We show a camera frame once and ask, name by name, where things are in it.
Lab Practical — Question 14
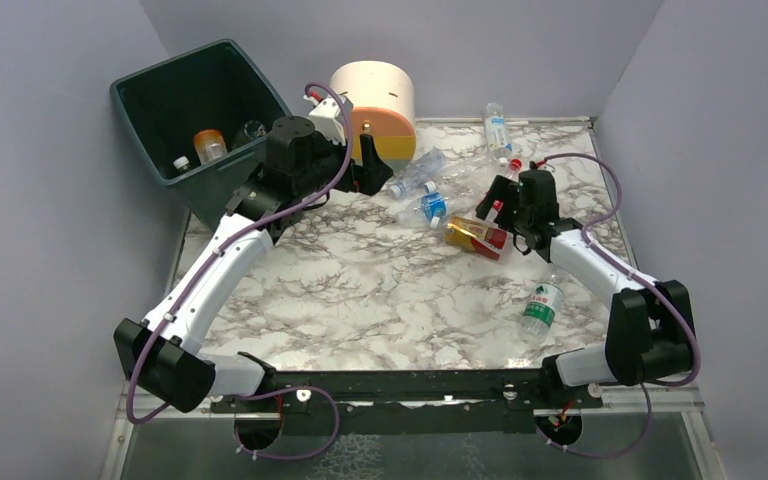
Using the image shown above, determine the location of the round drawer cabinet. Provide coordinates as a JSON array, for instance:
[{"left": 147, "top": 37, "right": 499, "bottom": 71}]
[{"left": 329, "top": 60, "right": 417, "bottom": 172}]

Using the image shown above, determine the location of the green label water bottle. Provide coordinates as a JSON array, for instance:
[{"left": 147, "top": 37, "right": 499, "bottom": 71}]
[{"left": 521, "top": 266, "right": 564, "bottom": 342}]

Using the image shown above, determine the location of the green jasmine tea bottle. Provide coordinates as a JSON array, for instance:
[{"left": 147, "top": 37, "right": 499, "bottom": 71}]
[{"left": 172, "top": 156, "right": 193, "bottom": 175}]

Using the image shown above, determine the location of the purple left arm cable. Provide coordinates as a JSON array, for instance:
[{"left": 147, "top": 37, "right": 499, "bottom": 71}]
[{"left": 125, "top": 82, "right": 356, "bottom": 425}]

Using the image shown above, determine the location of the dark green plastic bin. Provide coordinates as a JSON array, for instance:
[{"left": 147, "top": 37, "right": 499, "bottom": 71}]
[{"left": 110, "top": 39, "right": 291, "bottom": 229}]

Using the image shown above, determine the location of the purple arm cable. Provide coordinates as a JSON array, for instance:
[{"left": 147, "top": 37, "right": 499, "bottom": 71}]
[
  {"left": 125, "top": 82, "right": 356, "bottom": 425},
  {"left": 532, "top": 153, "right": 702, "bottom": 460}
]

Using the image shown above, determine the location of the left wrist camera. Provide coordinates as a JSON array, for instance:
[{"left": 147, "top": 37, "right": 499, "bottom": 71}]
[{"left": 303, "top": 92, "right": 347, "bottom": 146}]

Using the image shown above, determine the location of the aluminium frame rail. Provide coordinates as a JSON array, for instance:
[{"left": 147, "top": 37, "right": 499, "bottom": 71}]
[{"left": 99, "top": 380, "right": 707, "bottom": 480}]

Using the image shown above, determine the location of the brown tea bottle red label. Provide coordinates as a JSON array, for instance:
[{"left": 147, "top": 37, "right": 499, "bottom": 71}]
[{"left": 431, "top": 215, "right": 508, "bottom": 261}]

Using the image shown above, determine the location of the green label bottle dark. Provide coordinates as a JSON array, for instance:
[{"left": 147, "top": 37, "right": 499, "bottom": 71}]
[{"left": 232, "top": 119, "right": 269, "bottom": 150}]

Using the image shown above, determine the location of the clear bottle blue white label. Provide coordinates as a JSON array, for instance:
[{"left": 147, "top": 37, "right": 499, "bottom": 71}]
[{"left": 483, "top": 102, "right": 513, "bottom": 166}]

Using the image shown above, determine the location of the orange label juice bottle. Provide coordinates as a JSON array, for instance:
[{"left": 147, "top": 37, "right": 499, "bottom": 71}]
[{"left": 193, "top": 129, "right": 228, "bottom": 165}]

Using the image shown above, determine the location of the red label bottle red cap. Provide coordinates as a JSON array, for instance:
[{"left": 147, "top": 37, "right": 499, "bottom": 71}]
[{"left": 486, "top": 158, "right": 523, "bottom": 219}]

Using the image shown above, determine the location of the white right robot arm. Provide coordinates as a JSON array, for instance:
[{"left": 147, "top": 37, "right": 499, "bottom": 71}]
[{"left": 475, "top": 170, "right": 700, "bottom": 387}]

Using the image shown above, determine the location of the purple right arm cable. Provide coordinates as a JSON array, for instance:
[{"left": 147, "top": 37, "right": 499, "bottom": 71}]
[{"left": 532, "top": 153, "right": 702, "bottom": 460}]

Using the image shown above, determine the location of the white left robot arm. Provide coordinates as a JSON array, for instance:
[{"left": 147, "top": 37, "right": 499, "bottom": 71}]
[{"left": 113, "top": 116, "right": 393, "bottom": 413}]

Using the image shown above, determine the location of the clear bottle blue cap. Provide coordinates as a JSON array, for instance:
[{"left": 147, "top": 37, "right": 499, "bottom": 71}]
[{"left": 387, "top": 148, "right": 448, "bottom": 200}]

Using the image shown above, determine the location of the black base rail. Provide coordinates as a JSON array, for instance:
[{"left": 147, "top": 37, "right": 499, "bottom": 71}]
[{"left": 208, "top": 365, "right": 602, "bottom": 436}]

